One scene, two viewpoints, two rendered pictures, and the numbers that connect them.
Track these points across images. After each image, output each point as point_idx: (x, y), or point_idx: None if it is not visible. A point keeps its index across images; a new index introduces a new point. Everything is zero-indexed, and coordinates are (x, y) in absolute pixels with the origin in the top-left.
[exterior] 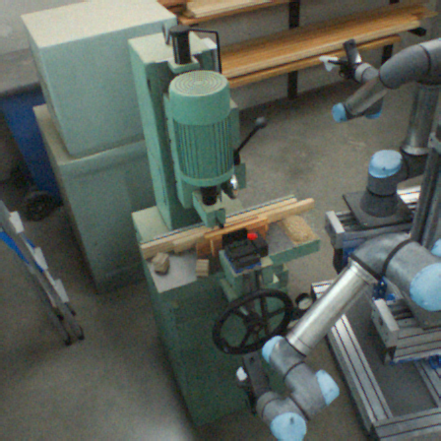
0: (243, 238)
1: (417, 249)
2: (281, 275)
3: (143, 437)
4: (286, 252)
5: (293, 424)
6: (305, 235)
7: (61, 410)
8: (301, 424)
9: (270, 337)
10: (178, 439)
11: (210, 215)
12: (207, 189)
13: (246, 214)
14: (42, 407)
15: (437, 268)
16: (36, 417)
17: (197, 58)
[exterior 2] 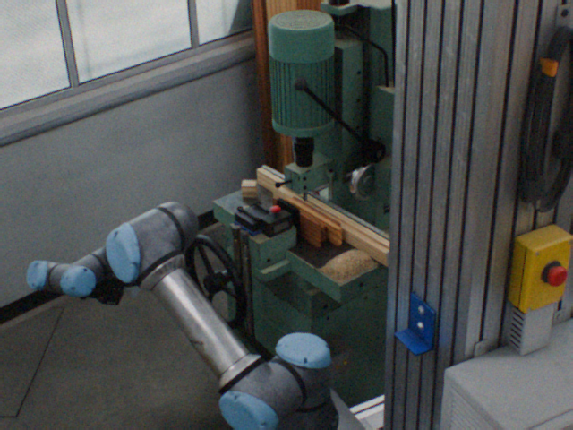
0: (293, 219)
1: (153, 217)
2: (303, 295)
3: (212, 382)
4: (308, 268)
5: (35, 268)
6: (333, 269)
7: (225, 314)
8: (37, 274)
9: (227, 321)
10: (218, 410)
11: (286, 171)
12: (294, 142)
13: (341, 216)
14: (225, 301)
15: (125, 227)
16: (212, 302)
17: (361, 11)
